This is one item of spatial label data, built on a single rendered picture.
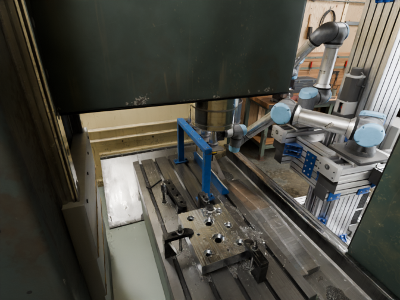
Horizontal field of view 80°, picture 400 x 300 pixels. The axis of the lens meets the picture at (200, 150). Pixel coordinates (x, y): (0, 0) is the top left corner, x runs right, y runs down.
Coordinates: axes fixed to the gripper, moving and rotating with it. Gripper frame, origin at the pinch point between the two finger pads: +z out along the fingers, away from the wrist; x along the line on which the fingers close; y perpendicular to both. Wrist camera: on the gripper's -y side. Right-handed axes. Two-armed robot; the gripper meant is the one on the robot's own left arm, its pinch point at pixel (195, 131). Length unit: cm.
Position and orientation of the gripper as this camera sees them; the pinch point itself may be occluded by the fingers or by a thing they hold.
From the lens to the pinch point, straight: 144.8
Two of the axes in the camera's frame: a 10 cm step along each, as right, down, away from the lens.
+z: -9.2, 1.2, -3.6
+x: -3.8, -4.5, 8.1
